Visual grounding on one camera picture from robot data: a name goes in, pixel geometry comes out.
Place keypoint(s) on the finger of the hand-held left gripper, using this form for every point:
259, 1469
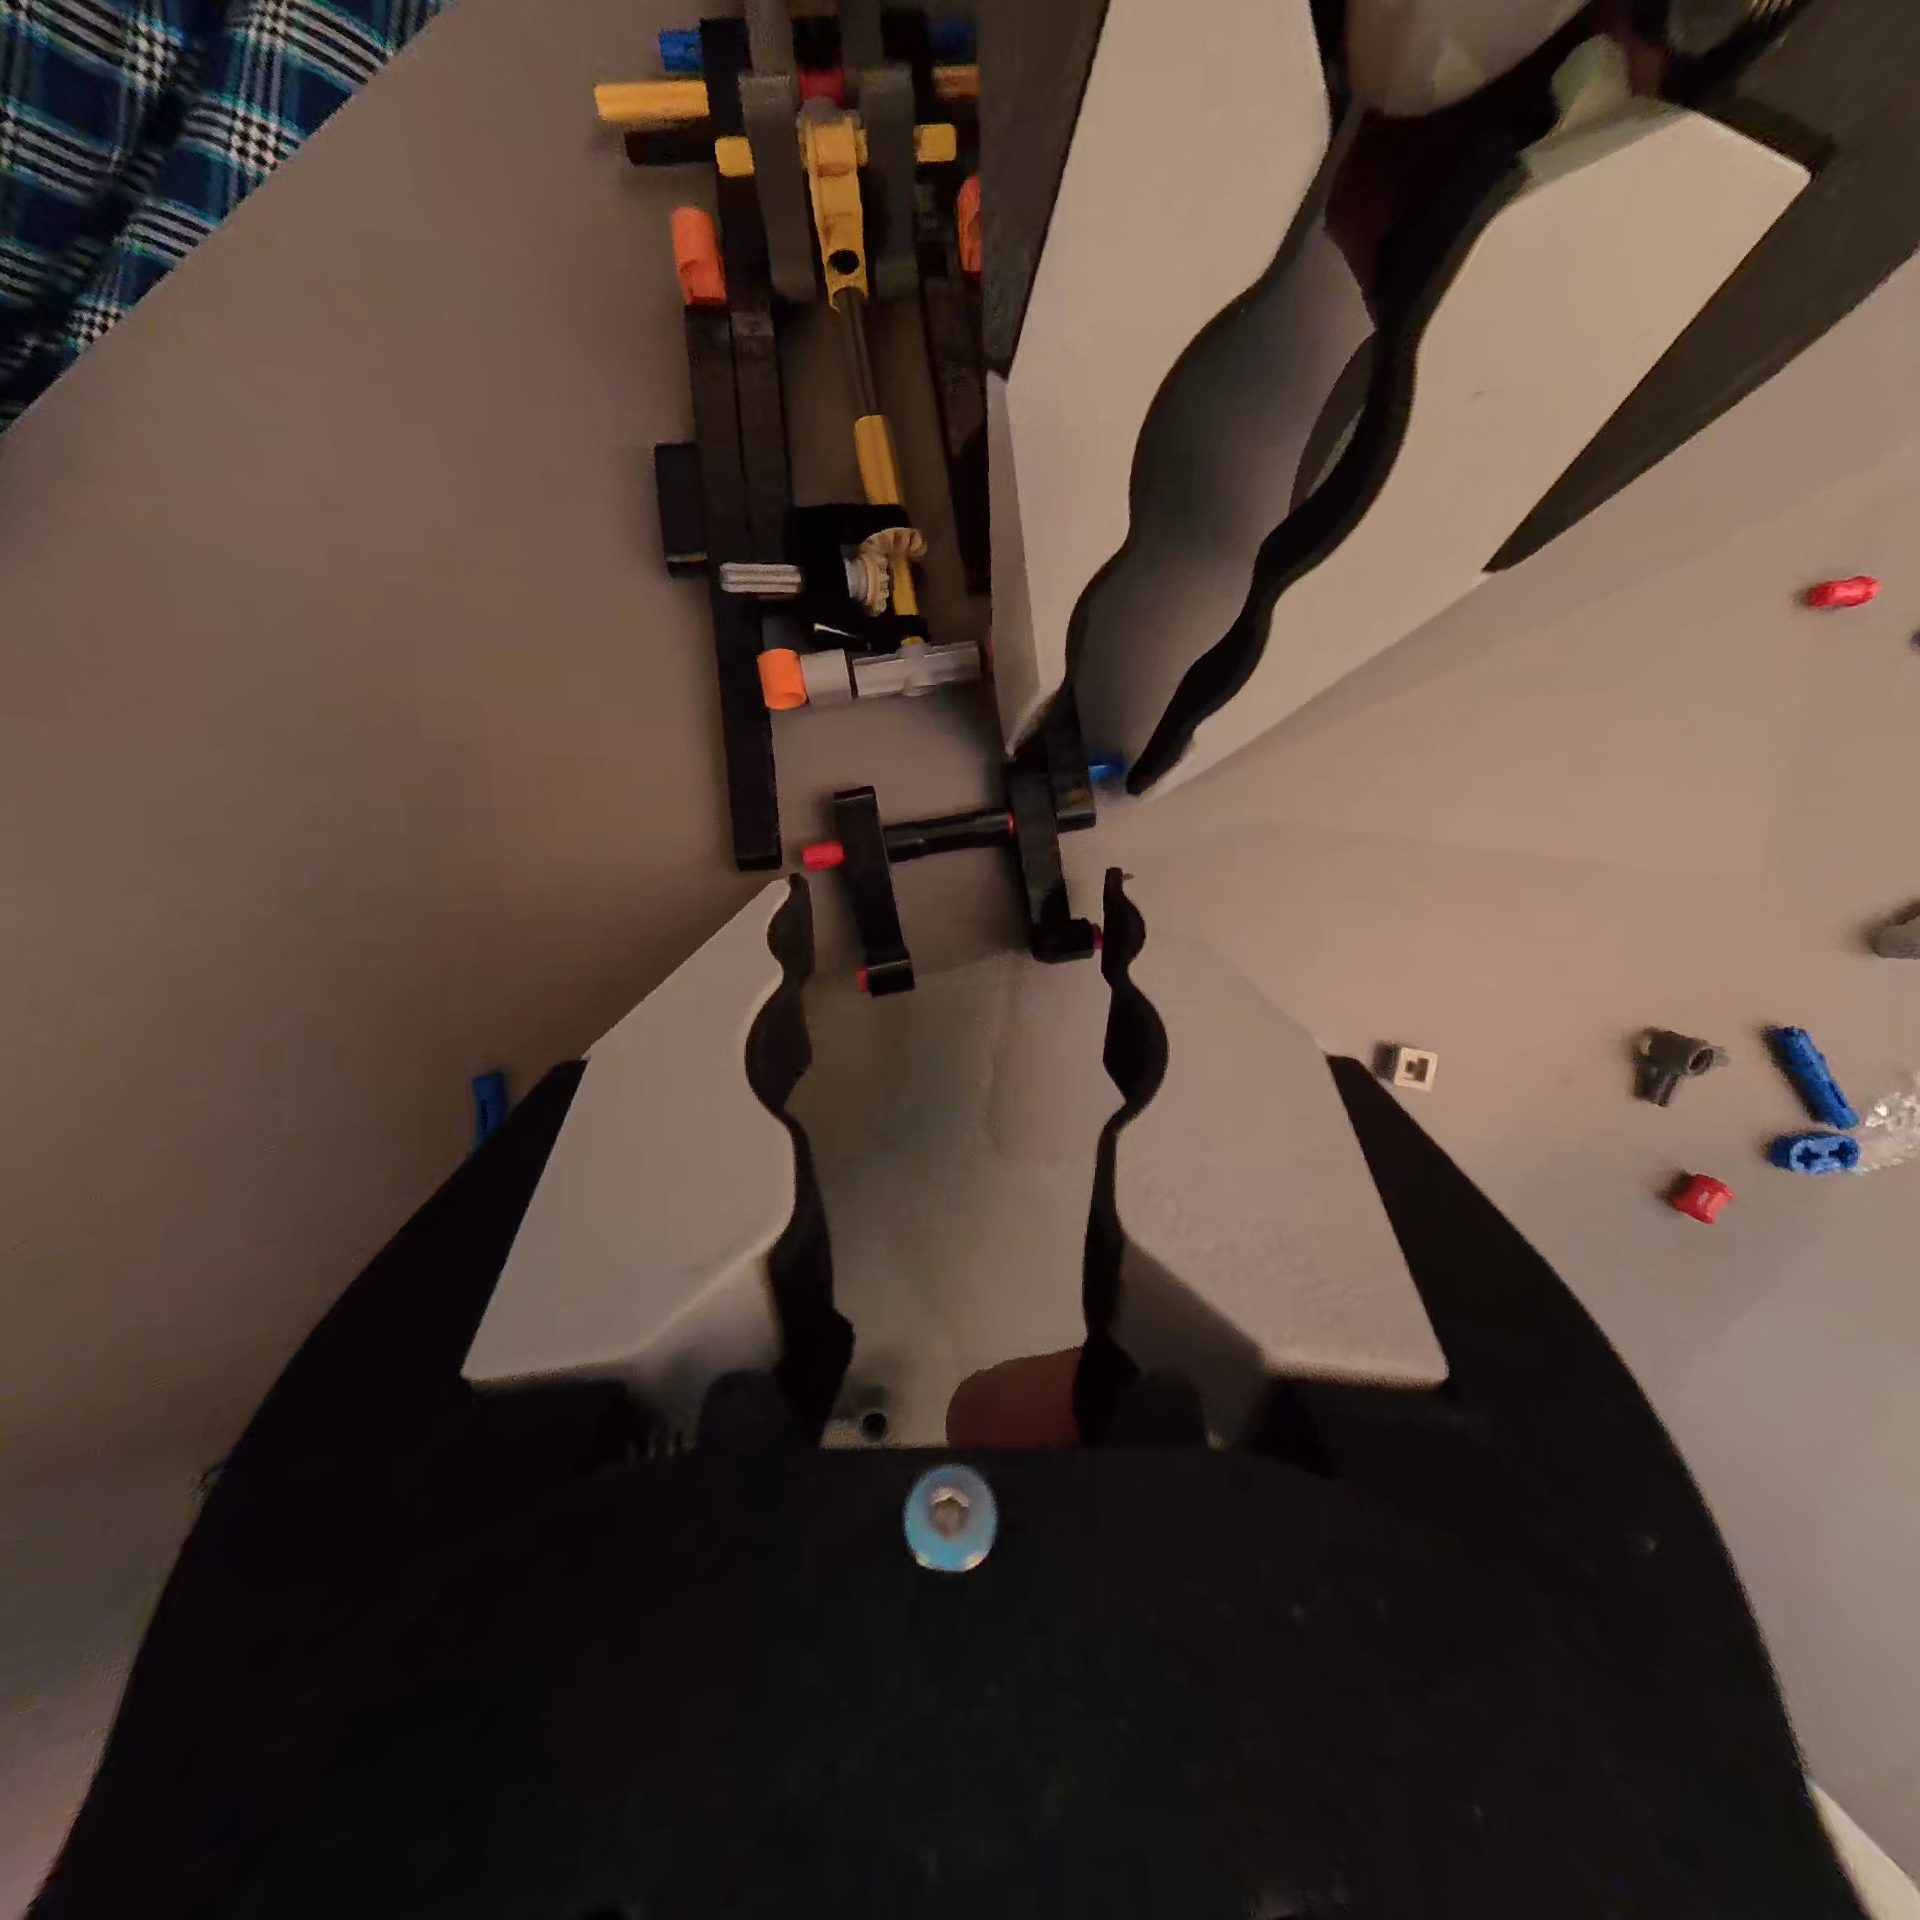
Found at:
1171, 195
1575, 299

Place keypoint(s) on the light grey square lego piece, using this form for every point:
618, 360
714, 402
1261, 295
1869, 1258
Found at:
1387, 1077

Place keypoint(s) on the red lego bush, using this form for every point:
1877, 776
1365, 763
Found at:
1699, 1195

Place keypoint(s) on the blue lego axle pin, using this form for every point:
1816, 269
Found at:
1810, 1075
489, 1107

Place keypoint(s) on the person's plaid shirt torso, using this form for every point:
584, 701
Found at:
120, 149

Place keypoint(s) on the grey lego tube connector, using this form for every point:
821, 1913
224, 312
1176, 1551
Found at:
1899, 931

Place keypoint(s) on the clear lego piece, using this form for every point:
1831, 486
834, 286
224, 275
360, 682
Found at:
1894, 1118

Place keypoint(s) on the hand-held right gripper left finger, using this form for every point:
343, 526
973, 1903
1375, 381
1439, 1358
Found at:
646, 1201

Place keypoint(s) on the black lego liftarm axle tube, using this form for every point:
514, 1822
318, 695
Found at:
879, 901

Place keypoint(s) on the dark grey lego connector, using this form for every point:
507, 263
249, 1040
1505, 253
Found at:
1669, 1067

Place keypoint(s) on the black lego chassis assembly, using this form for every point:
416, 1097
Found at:
751, 451

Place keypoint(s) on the blue two-hole lego liftarm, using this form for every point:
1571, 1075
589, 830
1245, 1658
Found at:
1814, 1153

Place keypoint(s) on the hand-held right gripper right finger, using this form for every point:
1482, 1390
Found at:
1289, 1214

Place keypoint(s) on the red lego pin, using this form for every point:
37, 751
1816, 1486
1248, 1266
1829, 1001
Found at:
1842, 590

